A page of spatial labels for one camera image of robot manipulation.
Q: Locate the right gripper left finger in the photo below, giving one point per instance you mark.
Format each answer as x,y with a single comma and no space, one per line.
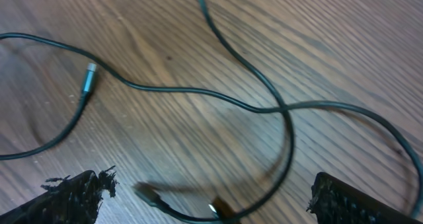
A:
67,200

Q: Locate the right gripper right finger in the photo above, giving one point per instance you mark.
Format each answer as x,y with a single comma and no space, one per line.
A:
336,202

